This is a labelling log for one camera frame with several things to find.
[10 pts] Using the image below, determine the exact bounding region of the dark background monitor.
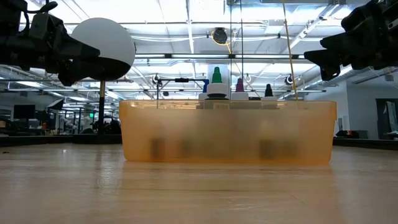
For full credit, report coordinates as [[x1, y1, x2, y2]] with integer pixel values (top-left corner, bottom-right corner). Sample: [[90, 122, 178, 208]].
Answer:
[[12, 104, 37, 121]]

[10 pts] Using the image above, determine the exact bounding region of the large purple-tipped coloring bottle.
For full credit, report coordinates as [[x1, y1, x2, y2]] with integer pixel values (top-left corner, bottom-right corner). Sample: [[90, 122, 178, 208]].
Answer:
[[231, 77, 249, 101]]

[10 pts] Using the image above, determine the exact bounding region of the translucent orange plastic bin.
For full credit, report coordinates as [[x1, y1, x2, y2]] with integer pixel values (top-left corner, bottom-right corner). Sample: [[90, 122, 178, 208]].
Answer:
[[119, 99, 338, 166]]

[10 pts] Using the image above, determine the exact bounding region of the large blue-tipped coloring bottle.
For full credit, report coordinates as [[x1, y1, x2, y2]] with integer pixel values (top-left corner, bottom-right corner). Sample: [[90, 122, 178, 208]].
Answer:
[[198, 78, 211, 101]]

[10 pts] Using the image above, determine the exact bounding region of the large green-tipped coloring bottle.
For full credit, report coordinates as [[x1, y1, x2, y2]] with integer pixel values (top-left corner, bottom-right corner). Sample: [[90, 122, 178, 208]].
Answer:
[[203, 66, 231, 110]]

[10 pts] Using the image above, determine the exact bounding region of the white globe lamp black stand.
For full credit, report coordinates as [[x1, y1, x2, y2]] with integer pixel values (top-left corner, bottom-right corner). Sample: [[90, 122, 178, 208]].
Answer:
[[70, 17, 137, 135]]

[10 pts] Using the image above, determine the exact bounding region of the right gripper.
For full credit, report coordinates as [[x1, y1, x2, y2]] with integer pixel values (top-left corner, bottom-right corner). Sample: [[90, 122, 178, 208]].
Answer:
[[303, 0, 398, 82]]

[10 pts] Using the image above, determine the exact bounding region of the black ceiling cable reel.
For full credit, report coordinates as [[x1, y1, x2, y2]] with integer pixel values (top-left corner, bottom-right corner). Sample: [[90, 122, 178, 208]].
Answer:
[[212, 27, 229, 45]]

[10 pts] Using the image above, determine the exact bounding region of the yellow hanging cable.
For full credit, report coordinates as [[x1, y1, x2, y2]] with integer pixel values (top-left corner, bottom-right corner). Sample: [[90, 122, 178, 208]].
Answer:
[[281, 0, 299, 101]]

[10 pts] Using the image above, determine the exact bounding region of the black background rig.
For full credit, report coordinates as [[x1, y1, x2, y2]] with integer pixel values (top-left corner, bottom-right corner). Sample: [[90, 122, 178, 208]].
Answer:
[[156, 77, 210, 101]]

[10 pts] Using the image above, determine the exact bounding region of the large black-tipped coloring bottle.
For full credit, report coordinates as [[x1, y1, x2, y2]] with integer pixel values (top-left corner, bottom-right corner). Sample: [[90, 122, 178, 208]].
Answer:
[[261, 83, 279, 101]]

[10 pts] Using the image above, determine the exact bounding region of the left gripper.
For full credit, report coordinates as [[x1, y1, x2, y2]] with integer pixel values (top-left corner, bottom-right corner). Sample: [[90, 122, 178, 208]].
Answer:
[[27, 12, 101, 87]]

